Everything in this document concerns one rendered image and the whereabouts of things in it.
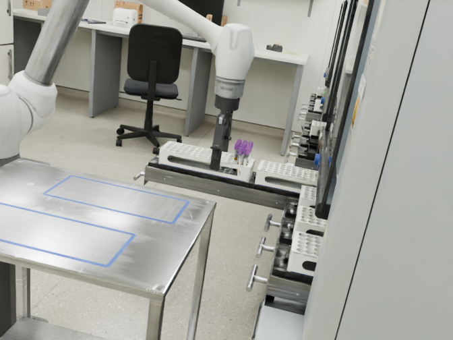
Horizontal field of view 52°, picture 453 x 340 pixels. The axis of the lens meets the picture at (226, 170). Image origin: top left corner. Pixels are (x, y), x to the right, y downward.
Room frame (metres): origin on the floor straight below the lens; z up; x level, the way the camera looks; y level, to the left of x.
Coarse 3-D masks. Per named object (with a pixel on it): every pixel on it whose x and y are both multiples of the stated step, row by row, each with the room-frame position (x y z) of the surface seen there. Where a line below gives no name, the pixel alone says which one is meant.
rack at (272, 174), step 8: (264, 168) 1.37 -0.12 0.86; (272, 168) 1.38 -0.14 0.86; (280, 168) 1.40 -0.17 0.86; (288, 168) 1.41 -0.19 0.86; (296, 168) 1.43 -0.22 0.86; (256, 176) 1.35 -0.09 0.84; (264, 176) 1.35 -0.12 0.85; (272, 176) 1.34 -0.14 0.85; (280, 176) 1.34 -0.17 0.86; (288, 176) 1.34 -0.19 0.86; (296, 176) 1.34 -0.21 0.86; (304, 176) 1.35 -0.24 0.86; (312, 176) 1.36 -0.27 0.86; (336, 176) 1.41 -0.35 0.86; (264, 184) 1.35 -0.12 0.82; (272, 184) 1.34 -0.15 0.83; (280, 184) 1.40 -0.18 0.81; (288, 184) 1.41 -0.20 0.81; (296, 184) 1.42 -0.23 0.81; (304, 184) 1.42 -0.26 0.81; (312, 184) 1.33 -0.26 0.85
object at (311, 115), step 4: (308, 108) 2.69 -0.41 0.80; (312, 108) 2.62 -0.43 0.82; (308, 112) 2.57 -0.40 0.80; (312, 112) 2.57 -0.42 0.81; (316, 112) 2.57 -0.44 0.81; (320, 112) 2.56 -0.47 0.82; (300, 116) 2.68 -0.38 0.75; (308, 116) 2.56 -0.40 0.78; (312, 116) 2.56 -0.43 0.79; (316, 116) 2.56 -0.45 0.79; (320, 116) 2.55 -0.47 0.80; (304, 120) 2.63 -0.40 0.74; (308, 120) 2.56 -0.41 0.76; (312, 120) 2.56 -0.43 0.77
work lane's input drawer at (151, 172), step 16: (144, 176) 1.39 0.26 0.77; (160, 176) 1.38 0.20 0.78; (176, 176) 1.37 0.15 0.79; (192, 176) 1.36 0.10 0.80; (208, 176) 1.37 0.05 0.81; (208, 192) 1.36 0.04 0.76; (224, 192) 1.35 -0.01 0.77; (240, 192) 1.34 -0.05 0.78; (256, 192) 1.33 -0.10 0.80; (272, 192) 1.33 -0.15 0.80; (288, 192) 1.33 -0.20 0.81
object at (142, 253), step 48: (0, 192) 1.03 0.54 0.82; (48, 192) 1.07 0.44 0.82; (96, 192) 1.11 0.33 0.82; (144, 192) 1.16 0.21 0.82; (0, 240) 0.82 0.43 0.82; (48, 240) 0.85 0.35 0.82; (96, 240) 0.88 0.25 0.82; (144, 240) 0.91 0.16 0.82; (192, 240) 0.94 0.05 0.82; (144, 288) 0.74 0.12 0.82; (48, 336) 1.17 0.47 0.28; (96, 336) 1.20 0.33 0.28; (192, 336) 1.15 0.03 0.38
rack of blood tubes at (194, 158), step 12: (168, 144) 1.46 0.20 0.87; (180, 144) 1.48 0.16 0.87; (168, 156) 1.48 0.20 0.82; (180, 156) 1.39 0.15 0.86; (192, 156) 1.38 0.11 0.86; (204, 156) 1.40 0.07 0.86; (228, 156) 1.44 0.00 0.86; (192, 168) 1.38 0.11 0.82; (204, 168) 1.44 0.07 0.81; (228, 168) 1.42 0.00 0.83; (240, 168) 1.36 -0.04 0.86; (252, 168) 1.41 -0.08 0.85
